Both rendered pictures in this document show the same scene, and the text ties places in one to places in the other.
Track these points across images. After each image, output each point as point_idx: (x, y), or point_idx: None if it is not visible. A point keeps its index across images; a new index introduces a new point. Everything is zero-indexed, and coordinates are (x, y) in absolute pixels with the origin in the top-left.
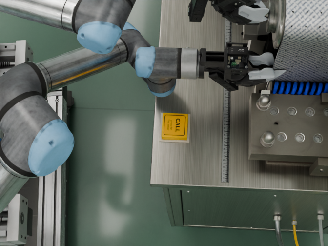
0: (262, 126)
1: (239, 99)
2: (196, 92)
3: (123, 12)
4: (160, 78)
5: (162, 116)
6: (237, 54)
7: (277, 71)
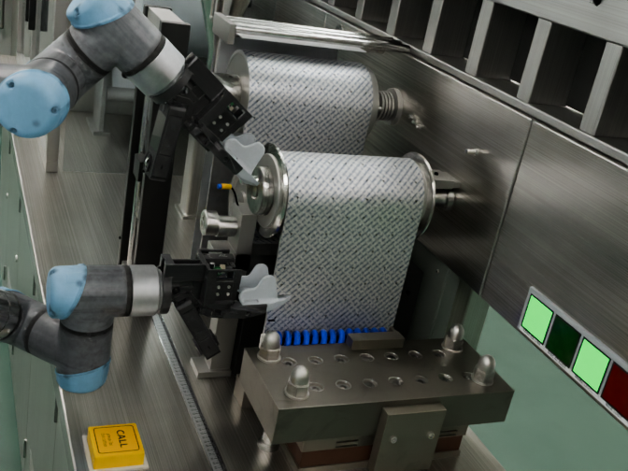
0: (280, 378)
1: (215, 406)
2: (138, 406)
3: (70, 82)
4: (96, 312)
5: (89, 431)
6: (220, 261)
7: (279, 296)
